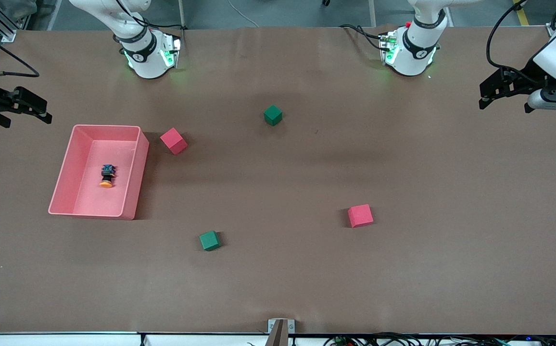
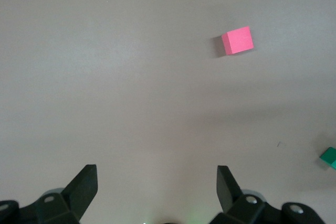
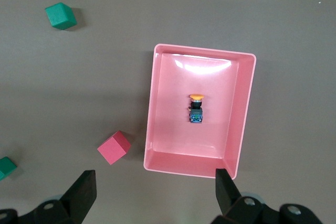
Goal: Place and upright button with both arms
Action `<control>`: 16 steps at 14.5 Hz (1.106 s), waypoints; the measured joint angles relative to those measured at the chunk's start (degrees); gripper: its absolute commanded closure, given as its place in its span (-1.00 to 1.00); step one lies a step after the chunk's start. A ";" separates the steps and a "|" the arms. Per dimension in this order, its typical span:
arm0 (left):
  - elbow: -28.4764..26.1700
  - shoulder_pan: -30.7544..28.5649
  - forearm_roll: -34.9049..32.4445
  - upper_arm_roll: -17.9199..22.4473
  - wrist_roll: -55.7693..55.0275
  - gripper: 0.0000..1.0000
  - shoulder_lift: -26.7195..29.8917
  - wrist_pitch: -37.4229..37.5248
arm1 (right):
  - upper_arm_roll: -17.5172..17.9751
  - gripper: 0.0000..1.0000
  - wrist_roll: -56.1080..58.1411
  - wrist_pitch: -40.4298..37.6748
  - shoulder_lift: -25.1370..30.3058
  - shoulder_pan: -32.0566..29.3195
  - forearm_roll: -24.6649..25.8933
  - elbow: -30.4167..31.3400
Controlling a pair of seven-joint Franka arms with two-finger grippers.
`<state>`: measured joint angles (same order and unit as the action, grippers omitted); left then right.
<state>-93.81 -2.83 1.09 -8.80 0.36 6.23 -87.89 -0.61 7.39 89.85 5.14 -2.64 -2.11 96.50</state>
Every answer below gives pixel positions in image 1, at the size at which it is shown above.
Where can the brown table cover sheet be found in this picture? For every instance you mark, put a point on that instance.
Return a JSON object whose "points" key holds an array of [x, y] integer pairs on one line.
{"points": [[278, 278]]}

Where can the green cube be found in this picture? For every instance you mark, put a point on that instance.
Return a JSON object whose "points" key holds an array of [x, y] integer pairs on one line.
{"points": [[209, 241], [273, 115]]}

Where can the pink plastic bin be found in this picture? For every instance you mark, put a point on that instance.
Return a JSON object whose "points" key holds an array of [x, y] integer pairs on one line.
{"points": [[85, 202]]}

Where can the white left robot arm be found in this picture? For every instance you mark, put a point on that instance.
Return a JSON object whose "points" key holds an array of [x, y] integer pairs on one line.
{"points": [[415, 48]]}

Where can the orange capped black push button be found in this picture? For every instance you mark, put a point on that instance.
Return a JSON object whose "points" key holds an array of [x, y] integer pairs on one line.
{"points": [[107, 175]]}

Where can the grey crumpled cover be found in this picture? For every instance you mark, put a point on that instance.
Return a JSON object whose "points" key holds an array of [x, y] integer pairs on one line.
{"points": [[16, 8]]}

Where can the metal bracket with pole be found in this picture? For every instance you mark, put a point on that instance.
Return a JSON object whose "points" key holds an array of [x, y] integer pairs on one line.
{"points": [[281, 331]]}

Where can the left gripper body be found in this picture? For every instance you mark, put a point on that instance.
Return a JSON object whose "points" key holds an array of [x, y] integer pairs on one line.
{"points": [[524, 80]]}

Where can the pink cube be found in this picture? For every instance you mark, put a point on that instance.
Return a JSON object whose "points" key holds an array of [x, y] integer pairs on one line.
{"points": [[174, 142], [360, 216]]}

